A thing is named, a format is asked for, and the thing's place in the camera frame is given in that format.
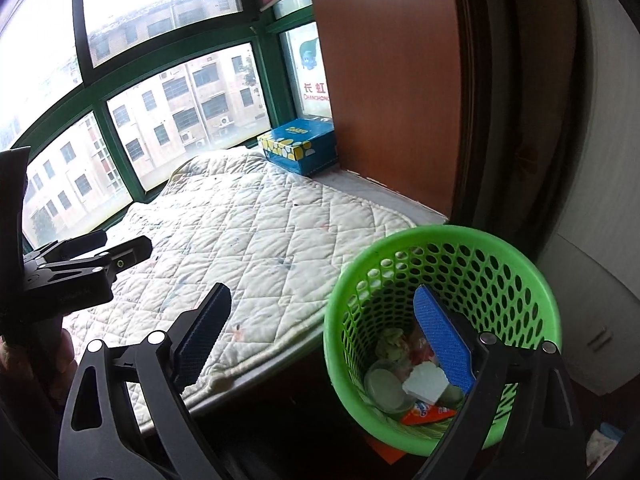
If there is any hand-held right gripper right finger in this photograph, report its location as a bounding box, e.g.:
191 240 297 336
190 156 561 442
413 285 606 480

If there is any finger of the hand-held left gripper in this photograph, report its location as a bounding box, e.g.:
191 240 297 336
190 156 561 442
37 236 153 281
25 231 108 263

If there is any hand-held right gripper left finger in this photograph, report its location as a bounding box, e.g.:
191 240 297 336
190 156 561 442
57 282 232 480

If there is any pink snack packet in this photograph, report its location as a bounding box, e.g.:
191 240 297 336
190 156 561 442
407 330 436 362

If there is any clear wrapper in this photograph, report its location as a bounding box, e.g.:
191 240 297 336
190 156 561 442
375 327 413 366

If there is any white foam block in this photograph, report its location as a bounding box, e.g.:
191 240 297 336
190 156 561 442
402 362 448 403

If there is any clear plastic cup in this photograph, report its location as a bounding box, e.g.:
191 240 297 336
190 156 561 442
363 367 408 411

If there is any orange printed snack packet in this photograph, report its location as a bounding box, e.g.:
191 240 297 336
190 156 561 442
400 400 458 426

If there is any green plastic basket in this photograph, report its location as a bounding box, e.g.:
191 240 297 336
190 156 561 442
322 224 563 458

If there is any person's left hand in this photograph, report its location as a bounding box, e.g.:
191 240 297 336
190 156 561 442
0 329 76 406

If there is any white quilted mat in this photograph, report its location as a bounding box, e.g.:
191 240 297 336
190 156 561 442
62 152 418 428

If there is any orange plastic piece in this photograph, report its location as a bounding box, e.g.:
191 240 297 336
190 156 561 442
360 432 408 466

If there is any beige apartment building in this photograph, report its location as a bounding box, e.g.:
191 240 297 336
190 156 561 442
0 0 266 241

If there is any white wardrobe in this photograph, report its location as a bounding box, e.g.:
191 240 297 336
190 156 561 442
537 0 640 396

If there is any floral cloth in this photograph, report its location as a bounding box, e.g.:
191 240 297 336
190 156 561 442
585 422 626 473

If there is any blue tissue box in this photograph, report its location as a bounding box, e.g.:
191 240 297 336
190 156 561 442
257 119 338 177

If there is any brown floral curtain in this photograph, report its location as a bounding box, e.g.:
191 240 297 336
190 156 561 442
450 0 591 261

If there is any white printed box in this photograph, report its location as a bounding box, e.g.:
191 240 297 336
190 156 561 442
292 22 332 118

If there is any brown wooden panel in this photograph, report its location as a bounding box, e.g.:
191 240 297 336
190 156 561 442
305 0 466 221

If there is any green window frame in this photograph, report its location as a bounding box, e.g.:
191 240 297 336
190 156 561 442
0 0 333 251

